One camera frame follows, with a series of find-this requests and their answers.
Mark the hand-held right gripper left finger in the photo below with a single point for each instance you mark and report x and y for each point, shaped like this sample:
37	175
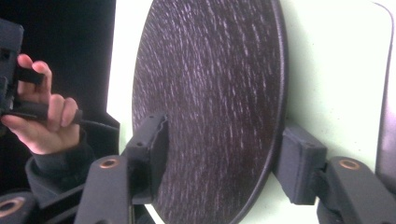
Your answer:
146	155

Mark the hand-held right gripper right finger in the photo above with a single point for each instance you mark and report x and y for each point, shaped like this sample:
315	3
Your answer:
299	168

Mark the black textured round plate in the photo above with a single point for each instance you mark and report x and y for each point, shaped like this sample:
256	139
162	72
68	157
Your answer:
211	93

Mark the light green plastic tray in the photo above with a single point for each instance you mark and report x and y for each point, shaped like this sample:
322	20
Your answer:
330	77

